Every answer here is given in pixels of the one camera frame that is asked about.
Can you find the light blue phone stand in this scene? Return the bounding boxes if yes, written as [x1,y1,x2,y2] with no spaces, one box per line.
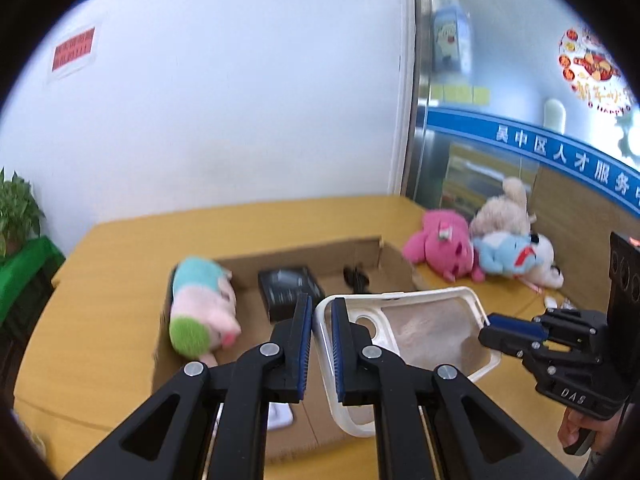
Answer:
[267,403,294,431]

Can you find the clear white phone case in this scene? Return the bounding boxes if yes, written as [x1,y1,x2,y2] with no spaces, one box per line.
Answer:
[314,286,501,438]

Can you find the black charger box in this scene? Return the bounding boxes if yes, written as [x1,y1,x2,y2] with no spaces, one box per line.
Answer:
[258,266,326,323]

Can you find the black sunglasses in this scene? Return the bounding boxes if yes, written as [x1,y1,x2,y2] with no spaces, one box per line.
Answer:
[343,264,370,295]

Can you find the person's right hand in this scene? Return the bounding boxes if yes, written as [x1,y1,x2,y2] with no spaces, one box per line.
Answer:
[556,406,624,456]

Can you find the white plush dog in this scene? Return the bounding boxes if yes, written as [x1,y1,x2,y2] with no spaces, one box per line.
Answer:
[521,233,564,289]

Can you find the light blue plush toy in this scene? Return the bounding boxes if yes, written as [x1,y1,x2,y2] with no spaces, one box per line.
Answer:
[472,231,541,278]

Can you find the pig plush toy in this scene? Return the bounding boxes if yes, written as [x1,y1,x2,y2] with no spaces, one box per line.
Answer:
[168,256,242,367]

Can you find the beige plush toy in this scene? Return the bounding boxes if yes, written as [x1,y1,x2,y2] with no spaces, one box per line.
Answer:
[470,177,537,237]

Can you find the pink plush toy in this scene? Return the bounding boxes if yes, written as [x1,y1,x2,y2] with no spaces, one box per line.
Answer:
[401,209,485,283]

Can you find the brown cardboard box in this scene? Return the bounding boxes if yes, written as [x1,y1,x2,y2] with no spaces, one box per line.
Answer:
[150,236,426,466]

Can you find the green table cloth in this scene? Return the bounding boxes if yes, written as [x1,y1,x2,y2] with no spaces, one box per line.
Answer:
[1,236,65,322]

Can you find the large potted green plant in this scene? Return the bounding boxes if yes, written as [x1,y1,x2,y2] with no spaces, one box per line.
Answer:
[0,169,44,259]

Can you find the red wall notice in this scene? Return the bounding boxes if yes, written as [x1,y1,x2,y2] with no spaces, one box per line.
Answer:
[51,26,96,73]

